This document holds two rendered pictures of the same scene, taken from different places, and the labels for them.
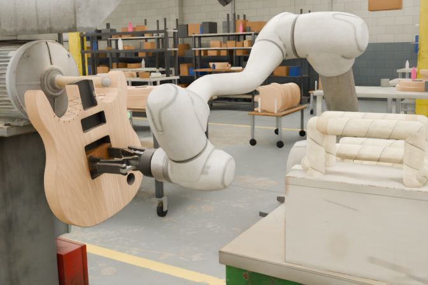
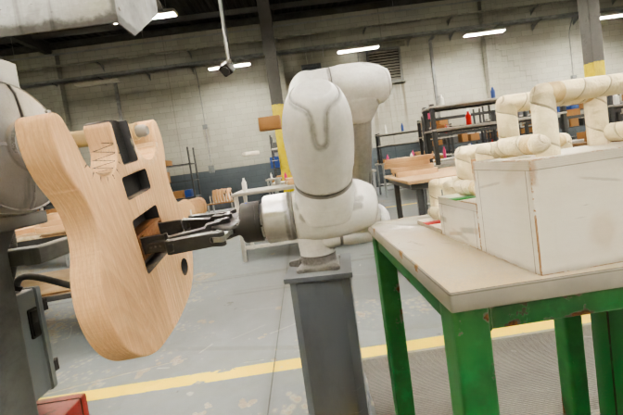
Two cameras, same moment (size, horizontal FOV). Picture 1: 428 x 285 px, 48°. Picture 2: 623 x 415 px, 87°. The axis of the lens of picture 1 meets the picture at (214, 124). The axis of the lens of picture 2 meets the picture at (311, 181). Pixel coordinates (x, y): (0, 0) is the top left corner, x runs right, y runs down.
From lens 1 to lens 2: 0.77 m
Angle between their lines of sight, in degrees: 33
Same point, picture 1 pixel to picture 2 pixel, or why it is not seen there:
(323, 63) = (359, 108)
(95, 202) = (157, 309)
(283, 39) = not seen: hidden behind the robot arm
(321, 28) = (359, 73)
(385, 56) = (250, 174)
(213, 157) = (360, 185)
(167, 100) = (334, 94)
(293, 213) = (545, 207)
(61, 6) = not seen: outside the picture
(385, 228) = not seen: outside the picture
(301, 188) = (552, 170)
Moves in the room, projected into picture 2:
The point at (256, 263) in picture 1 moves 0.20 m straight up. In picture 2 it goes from (511, 291) to (496, 152)
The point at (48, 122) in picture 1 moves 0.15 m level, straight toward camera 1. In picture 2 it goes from (77, 175) to (127, 162)
